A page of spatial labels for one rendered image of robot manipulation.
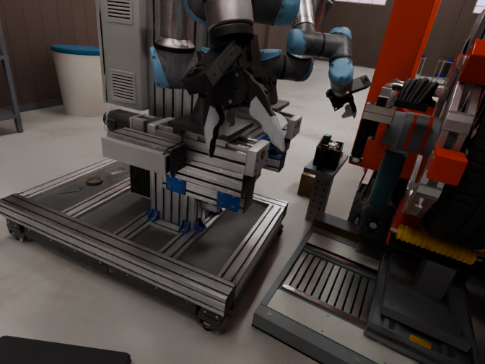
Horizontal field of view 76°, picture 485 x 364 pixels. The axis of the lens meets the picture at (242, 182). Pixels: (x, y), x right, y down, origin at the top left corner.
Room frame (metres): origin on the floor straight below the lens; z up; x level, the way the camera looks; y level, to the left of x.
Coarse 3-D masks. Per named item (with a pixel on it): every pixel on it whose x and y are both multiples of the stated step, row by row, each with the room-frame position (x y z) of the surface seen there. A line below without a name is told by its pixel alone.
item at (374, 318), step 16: (384, 256) 1.31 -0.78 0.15; (384, 272) 1.19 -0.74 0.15; (368, 320) 0.88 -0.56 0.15; (384, 320) 0.88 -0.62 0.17; (368, 336) 0.86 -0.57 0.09; (384, 336) 0.83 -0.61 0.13; (400, 336) 0.81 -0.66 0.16; (416, 336) 0.84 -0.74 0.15; (416, 352) 0.78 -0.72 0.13; (432, 352) 0.77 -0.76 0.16; (448, 352) 0.76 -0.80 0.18; (464, 352) 0.79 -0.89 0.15
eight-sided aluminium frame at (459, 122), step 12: (456, 60) 1.19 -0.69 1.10; (456, 84) 0.94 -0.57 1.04; (456, 96) 0.90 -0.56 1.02; (456, 108) 0.87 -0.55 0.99; (468, 108) 0.87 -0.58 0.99; (444, 120) 0.86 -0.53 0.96; (456, 120) 0.85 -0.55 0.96; (468, 120) 0.84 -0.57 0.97; (444, 132) 0.85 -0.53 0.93; (456, 132) 0.84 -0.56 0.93; (468, 132) 0.83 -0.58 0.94; (456, 144) 0.83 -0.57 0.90; (420, 156) 1.27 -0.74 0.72; (420, 180) 0.86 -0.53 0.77; (432, 180) 0.86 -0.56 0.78; (408, 192) 1.11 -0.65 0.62; (420, 192) 0.85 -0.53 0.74; (432, 192) 0.84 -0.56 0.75; (408, 204) 0.93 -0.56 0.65; (420, 204) 0.97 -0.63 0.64; (420, 216) 0.95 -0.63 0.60
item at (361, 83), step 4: (364, 76) 1.25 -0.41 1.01; (356, 80) 1.22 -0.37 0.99; (360, 80) 1.23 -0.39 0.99; (364, 80) 1.23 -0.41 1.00; (368, 80) 1.24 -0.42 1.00; (356, 84) 1.21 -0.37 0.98; (360, 84) 1.22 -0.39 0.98; (364, 84) 1.22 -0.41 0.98; (368, 84) 1.23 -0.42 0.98; (352, 88) 1.19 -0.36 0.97; (356, 88) 1.20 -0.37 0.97; (360, 88) 1.21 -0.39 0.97; (364, 88) 1.23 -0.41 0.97; (352, 92) 1.20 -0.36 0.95
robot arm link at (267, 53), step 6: (264, 54) 1.46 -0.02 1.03; (270, 54) 1.46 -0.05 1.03; (276, 54) 1.47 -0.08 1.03; (282, 54) 1.51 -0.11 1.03; (264, 60) 1.46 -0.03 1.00; (270, 60) 1.46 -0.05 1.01; (276, 60) 1.47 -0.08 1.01; (282, 60) 1.48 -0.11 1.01; (264, 66) 1.46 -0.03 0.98; (270, 66) 1.46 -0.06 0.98; (276, 66) 1.47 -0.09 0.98; (282, 66) 1.48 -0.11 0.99; (276, 72) 1.48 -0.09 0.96; (282, 72) 1.48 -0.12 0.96; (276, 78) 1.50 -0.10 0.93; (282, 78) 1.50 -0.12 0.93
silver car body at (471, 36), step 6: (480, 18) 3.39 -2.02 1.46; (474, 24) 3.69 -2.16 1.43; (480, 24) 3.21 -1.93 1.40; (474, 30) 3.41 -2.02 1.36; (480, 30) 3.20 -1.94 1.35; (468, 36) 3.72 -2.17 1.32; (474, 36) 3.22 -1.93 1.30; (480, 36) 3.14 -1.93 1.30; (468, 42) 3.79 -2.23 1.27; (468, 48) 3.25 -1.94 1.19
